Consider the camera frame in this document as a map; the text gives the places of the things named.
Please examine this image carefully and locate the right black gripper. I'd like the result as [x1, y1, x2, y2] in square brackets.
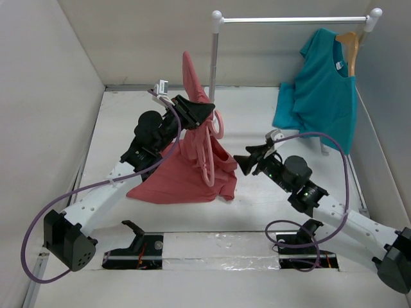
[232, 143, 292, 193]

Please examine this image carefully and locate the pink t shirt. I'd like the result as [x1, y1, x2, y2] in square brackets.
[127, 50, 238, 205]

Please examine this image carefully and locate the white clothes rack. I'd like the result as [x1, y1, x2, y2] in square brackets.
[208, 8, 383, 102]

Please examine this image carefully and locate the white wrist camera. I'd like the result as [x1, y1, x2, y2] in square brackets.
[264, 129, 284, 158]
[150, 79, 173, 108]

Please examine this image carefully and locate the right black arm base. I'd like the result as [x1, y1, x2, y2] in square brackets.
[275, 219, 340, 270]

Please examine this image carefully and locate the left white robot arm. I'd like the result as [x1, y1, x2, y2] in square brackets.
[44, 95, 215, 271]

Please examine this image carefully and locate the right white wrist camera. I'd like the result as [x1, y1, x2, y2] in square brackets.
[264, 129, 284, 158]

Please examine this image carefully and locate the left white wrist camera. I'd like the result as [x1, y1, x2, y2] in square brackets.
[150, 79, 173, 108]

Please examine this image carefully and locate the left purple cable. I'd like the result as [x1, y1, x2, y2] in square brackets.
[21, 88, 182, 285]

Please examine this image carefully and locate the teal t shirt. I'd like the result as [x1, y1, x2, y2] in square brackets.
[272, 28, 357, 155]

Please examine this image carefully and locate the wooden hanger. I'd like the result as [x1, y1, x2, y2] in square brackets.
[335, 31, 359, 76]

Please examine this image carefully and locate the pink plastic hanger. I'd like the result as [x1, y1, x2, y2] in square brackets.
[195, 110, 224, 187]

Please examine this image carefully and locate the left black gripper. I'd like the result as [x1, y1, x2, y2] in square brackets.
[154, 95, 214, 153]

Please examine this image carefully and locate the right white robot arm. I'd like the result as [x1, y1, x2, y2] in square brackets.
[234, 144, 410, 294]

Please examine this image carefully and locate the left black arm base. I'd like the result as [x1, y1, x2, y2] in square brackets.
[101, 220, 164, 270]

